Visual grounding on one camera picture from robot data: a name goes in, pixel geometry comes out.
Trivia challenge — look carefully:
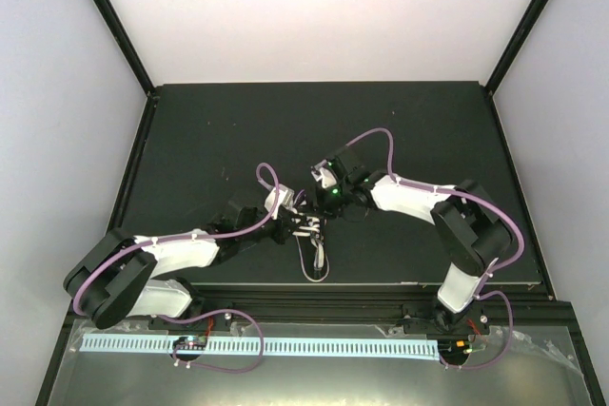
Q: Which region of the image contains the left black frame post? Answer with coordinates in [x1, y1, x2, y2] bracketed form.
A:
[92, 0, 156, 96]

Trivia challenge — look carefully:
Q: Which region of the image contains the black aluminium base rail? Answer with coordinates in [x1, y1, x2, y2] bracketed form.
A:
[70, 281, 577, 336]

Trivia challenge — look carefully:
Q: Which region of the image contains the purple cable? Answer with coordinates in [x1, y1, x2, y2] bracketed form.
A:
[73, 162, 266, 373]
[342, 127, 529, 373]

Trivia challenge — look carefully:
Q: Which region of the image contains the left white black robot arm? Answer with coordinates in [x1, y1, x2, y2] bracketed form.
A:
[63, 186, 313, 329]

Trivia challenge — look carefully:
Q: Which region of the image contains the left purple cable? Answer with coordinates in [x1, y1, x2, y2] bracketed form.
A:
[73, 162, 266, 373]

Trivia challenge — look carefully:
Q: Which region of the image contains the right black frame post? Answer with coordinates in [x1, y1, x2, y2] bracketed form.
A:
[484, 0, 550, 96]

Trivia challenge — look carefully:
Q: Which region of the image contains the left small circuit board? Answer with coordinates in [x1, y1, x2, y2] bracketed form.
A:
[172, 336, 206, 351]

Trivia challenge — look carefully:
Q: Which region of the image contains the right small circuit board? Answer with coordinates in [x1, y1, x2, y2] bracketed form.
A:
[446, 339, 487, 355]

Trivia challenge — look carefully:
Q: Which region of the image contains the small circuit board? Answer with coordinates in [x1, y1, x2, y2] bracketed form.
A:
[172, 336, 206, 351]
[446, 339, 487, 355]

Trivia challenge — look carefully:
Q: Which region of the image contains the white shoelace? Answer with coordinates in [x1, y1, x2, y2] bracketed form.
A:
[293, 216, 330, 283]

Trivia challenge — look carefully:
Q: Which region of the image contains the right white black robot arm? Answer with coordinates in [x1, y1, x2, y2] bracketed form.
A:
[311, 164, 525, 333]

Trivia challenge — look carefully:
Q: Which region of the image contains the black frame post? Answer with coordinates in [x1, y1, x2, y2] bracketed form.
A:
[92, 0, 156, 96]
[484, 0, 550, 96]

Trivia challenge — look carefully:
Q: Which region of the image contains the black white sneaker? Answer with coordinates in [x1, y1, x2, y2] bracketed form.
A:
[294, 217, 330, 283]

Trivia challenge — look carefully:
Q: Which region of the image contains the light blue slotted cable duct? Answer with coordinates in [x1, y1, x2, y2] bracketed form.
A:
[79, 334, 440, 361]

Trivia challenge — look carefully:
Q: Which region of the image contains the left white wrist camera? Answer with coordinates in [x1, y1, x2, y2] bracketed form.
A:
[265, 184, 295, 220]

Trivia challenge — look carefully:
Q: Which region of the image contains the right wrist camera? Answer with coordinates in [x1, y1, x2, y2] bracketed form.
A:
[311, 145, 367, 189]

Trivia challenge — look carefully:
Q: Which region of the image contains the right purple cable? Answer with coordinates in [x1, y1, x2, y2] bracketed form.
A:
[342, 127, 529, 373]

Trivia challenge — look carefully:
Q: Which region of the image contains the black table mat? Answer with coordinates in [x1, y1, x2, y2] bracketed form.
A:
[122, 82, 543, 286]

